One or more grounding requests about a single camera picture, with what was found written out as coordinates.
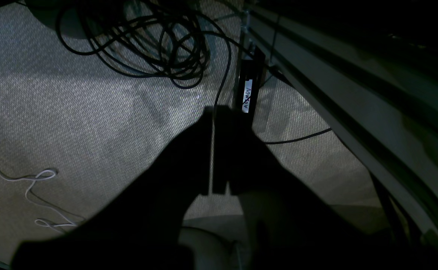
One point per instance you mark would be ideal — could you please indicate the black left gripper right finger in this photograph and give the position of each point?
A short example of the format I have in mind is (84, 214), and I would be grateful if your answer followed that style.
(289, 226)

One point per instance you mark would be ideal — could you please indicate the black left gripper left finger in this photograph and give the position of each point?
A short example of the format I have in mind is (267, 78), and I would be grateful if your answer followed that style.
(139, 229)

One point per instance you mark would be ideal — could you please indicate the grey table frame rail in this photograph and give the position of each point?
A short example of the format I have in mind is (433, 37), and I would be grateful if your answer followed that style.
(370, 69)

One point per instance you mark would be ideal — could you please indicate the black labelled power strip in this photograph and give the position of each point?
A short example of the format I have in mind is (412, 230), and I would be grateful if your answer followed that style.
(250, 77)

